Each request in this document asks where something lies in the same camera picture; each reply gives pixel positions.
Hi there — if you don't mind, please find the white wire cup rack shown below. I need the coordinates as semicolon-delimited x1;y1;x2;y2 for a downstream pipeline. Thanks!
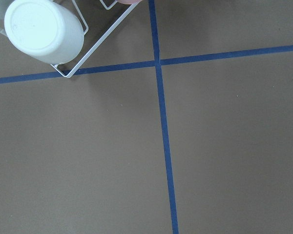
0;0;140;78

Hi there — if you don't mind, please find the white cup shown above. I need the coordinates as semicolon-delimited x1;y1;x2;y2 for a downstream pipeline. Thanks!
4;0;84;65

